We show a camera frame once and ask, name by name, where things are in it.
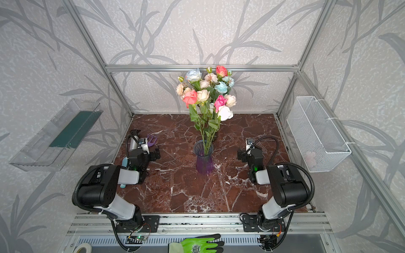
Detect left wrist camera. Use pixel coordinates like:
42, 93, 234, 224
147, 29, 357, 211
138, 138, 150, 154

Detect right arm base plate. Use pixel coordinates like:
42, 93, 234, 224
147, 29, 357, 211
239, 213, 286, 233

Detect aluminium front rail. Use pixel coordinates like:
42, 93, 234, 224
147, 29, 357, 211
66, 213, 333, 236

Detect green circuit board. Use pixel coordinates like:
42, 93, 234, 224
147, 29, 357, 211
126, 235, 149, 244

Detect cream white rose stem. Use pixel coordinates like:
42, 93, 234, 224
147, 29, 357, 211
224, 94, 236, 108

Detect clear plastic wall shelf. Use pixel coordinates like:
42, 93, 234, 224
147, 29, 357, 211
9, 99, 103, 172

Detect light blue spatula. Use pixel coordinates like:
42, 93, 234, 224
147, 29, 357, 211
119, 157, 129, 189

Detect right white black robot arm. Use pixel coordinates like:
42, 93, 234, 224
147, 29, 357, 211
237, 136, 315, 234

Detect green work glove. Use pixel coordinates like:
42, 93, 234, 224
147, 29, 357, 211
168, 234, 225, 253

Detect white wire mesh basket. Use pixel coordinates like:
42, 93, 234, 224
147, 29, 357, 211
287, 96, 352, 172

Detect peach rose stem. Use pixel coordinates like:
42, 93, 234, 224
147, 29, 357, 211
176, 83, 193, 96

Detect white blue rose stem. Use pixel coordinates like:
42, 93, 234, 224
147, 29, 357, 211
185, 68, 202, 91

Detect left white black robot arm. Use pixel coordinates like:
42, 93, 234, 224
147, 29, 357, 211
72, 130, 160, 227

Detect aluminium cage frame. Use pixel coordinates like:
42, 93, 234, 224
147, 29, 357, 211
62, 1, 405, 236

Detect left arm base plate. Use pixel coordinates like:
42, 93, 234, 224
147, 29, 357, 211
116, 215, 160, 233

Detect pink purple garden fork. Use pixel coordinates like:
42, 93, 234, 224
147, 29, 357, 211
147, 134, 158, 147

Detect spray bottle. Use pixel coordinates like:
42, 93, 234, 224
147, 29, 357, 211
126, 129, 140, 152

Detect magenta pink rose stem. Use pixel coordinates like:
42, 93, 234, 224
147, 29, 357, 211
204, 95, 227, 155

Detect pink red rose stem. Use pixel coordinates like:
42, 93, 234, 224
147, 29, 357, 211
216, 65, 228, 82

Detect white tape roll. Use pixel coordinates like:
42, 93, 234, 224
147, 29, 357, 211
73, 243, 92, 253

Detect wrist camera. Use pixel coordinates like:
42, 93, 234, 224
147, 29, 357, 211
246, 138, 255, 153
138, 138, 150, 154

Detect white rose bud stem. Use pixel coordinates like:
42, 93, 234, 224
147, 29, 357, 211
205, 105, 233, 154

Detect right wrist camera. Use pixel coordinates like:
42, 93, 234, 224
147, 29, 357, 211
246, 138, 255, 153

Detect blue purple glass vase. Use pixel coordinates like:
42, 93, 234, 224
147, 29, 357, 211
194, 140, 214, 175

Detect light blue flower stem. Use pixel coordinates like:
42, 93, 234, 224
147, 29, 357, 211
214, 76, 235, 94

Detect red glass vase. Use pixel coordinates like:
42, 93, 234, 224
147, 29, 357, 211
211, 128, 219, 142

